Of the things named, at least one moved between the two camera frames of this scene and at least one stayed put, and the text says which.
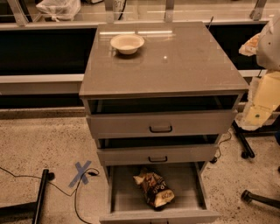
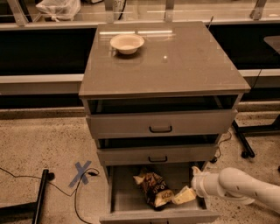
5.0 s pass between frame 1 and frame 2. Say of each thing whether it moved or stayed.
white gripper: moved
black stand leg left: stayed
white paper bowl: stayed
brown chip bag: stayed
